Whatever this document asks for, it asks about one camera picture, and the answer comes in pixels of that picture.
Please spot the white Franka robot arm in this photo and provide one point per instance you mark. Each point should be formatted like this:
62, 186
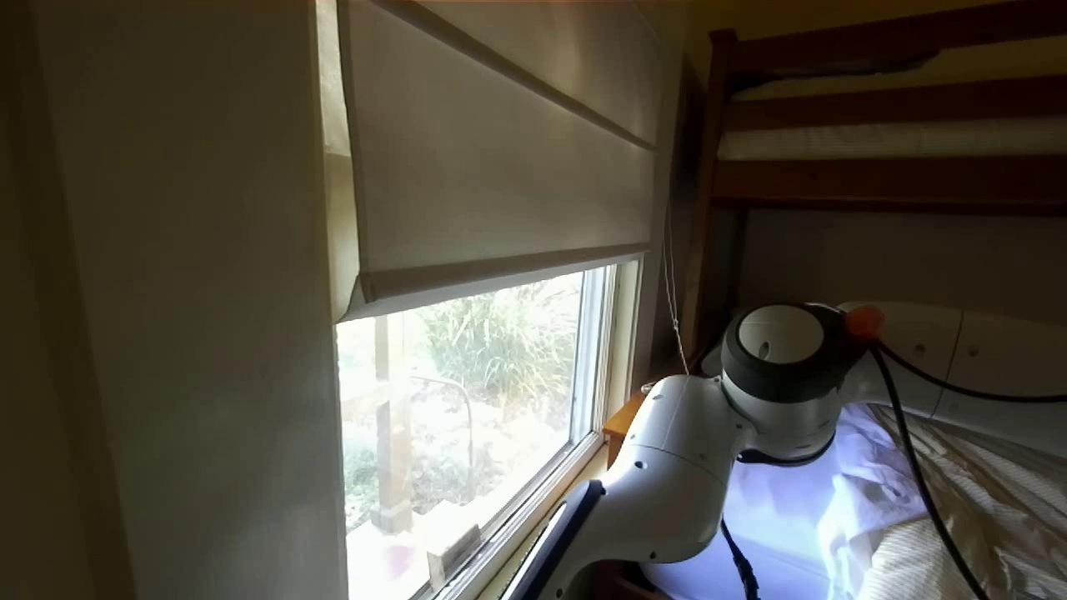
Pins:
687, 466

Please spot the white framed window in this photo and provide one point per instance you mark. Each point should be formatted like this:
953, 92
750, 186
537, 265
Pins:
468, 422

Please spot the beige roman window shade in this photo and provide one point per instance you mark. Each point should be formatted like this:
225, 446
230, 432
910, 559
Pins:
489, 167

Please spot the white bunk mattress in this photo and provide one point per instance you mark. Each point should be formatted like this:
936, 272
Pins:
889, 139

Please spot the cream rumpled blanket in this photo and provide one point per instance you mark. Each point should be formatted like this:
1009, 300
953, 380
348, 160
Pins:
1003, 522

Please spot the wooden bunk bed frame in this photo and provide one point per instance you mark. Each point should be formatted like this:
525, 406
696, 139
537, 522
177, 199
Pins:
846, 183

